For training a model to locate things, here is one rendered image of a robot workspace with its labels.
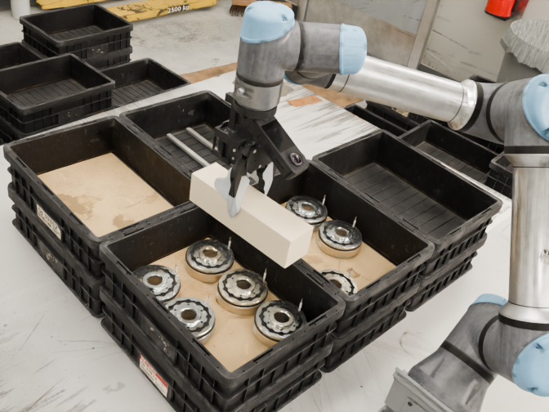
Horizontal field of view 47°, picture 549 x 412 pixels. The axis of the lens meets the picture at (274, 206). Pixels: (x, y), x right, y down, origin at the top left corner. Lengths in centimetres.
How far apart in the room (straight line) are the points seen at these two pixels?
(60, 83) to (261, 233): 179
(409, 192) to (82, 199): 85
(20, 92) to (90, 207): 123
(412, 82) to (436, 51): 334
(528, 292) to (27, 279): 105
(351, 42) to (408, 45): 357
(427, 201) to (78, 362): 97
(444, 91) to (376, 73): 13
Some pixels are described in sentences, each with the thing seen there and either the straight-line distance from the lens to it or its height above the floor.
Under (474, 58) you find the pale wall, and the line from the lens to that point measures 439.
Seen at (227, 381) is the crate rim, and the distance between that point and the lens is 107.
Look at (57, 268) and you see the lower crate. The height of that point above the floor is 73.
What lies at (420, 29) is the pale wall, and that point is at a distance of 448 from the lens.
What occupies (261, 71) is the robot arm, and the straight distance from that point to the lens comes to 97.
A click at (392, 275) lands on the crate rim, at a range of 132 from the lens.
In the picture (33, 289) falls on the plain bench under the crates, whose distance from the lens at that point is 152.
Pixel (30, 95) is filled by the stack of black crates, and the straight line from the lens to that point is 268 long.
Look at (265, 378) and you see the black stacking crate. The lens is 118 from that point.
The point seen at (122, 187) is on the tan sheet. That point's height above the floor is 83.
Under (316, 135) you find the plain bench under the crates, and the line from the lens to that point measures 217.
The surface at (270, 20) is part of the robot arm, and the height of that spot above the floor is 144.
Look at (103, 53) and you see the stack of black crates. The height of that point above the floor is 49.
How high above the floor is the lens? 177
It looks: 37 degrees down
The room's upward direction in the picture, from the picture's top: 11 degrees clockwise
